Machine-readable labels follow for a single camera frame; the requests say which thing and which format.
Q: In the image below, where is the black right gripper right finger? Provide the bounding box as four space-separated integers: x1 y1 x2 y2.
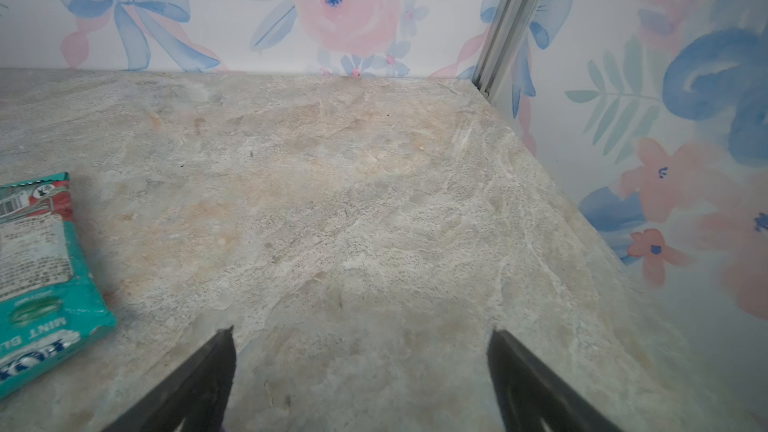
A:
487 330 619 431

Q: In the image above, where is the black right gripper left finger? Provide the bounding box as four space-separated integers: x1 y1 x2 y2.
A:
105 328 237 432

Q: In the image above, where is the aluminium right corner post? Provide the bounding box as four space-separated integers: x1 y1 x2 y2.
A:
472 0 539 103

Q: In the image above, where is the teal mint candy bag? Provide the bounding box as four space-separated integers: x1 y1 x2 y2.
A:
1 173 117 397

